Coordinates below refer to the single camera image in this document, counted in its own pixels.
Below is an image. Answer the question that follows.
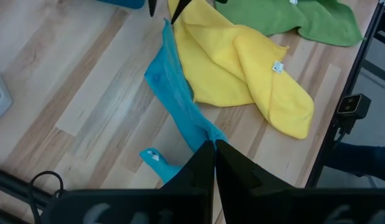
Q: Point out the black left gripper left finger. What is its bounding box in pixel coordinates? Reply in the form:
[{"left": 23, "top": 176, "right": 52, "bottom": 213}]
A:
[{"left": 41, "top": 139, "right": 216, "bottom": 224}]

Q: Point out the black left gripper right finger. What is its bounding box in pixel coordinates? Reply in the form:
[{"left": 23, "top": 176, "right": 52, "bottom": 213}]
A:
[{"left": 215, "top": 139, "right": 385, "bottom": 224}]

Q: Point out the yellow microfiber towel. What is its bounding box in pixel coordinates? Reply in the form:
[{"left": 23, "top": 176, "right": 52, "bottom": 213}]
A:
[{"left": 167, "top": 0, "right": 315, "bottom": 140}]

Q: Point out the blue microfiber towel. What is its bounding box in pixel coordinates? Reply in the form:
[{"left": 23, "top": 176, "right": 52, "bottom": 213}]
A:
[{"left": 139, "top": 18, "right": 229, "bottom": 184}]

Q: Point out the green microfiber towel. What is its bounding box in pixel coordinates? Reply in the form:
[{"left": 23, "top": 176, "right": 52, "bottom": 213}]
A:
[{"left": 214, "top": 0, "right": 364, "bottom": 47}]

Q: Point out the blue plastic bin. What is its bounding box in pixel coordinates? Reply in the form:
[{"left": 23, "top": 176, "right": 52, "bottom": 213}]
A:
[{"left": 95, "top": 0, "right": 146, "bottom": 9}]

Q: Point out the person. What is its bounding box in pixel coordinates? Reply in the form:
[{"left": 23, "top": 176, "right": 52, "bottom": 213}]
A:
[{"left": 325, "top": 142, "right": 385, "bottom": 184}]

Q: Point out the white hexagonal plant pot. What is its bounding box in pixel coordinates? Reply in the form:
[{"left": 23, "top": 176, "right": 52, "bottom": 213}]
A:
[{"left": 0, "top": 70, "right": 14, "bottom": 124}]

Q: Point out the black table camera cable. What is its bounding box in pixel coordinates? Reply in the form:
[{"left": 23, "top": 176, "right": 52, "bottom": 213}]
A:
[{"left": 331, "top": 117, "right": 357, "bottom": 150}]

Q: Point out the small black table camera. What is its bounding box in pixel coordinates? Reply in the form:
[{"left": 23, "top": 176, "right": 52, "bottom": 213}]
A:
[{"left": 335, "top": 93, "right": 372, "bottom": 121}]

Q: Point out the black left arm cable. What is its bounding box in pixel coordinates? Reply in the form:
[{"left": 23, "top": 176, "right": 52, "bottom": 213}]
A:
[{"left": 26, "top": 170, "right": 65, "bottom": 224}]

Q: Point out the black aluminium table frame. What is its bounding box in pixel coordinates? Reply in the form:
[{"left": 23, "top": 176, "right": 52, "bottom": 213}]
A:
[{"left": 0, "top": 0, "right": 385, "bottom": 218}]

